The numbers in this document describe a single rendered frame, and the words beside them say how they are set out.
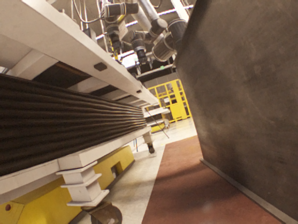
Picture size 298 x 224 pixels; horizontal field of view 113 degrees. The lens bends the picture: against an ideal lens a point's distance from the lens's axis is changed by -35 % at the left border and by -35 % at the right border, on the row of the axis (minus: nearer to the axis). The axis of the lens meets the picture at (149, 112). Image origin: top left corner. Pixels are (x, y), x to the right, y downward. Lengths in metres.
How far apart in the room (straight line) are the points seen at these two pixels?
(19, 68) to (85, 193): 0.56
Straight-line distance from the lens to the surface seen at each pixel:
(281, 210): 0.66
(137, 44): 1.28
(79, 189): 0.66
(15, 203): 0.86
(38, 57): 0.57
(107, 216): 0.74
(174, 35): 1.35
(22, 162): 0.59
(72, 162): 0.62
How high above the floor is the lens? 0.47
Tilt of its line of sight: 4 degrees up
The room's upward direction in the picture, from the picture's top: 16 degrees counter-clockwise
